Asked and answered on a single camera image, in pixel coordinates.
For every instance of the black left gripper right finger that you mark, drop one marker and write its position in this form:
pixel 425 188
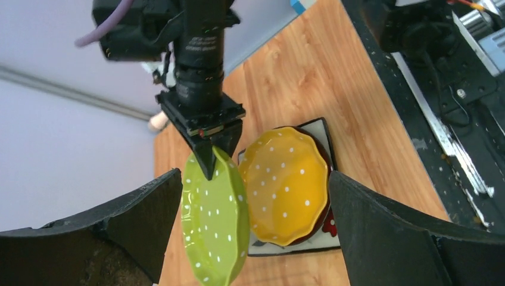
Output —
pixel 385 242

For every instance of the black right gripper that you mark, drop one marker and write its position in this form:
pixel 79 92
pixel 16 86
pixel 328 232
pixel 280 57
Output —
pixel 198 107

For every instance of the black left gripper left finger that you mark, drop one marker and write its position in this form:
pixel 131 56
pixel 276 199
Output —
pixel 120 242

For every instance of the square floral plate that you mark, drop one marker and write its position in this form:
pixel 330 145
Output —
pixel 323 238

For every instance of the green polka dot plate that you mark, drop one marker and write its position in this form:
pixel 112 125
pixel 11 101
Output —
pixel 215 221

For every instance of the yellow polka dot plate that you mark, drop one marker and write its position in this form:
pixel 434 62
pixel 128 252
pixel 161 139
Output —
pixel 257 168

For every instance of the round red rimmed plate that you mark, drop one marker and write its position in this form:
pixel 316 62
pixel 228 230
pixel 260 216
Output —
pixel 300 186

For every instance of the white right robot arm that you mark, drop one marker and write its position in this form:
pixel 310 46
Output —
pixel 188 38

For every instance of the white blue toy block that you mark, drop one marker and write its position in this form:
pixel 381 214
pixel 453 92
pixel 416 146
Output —
pixel 301 6

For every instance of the beige cylinder handle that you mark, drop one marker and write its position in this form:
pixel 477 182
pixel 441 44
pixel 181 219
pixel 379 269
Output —
pixel 158 122

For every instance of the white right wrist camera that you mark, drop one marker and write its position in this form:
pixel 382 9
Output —
pixel 161 75

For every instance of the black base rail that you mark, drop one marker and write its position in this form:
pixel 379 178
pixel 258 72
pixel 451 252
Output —
pixel 442 64

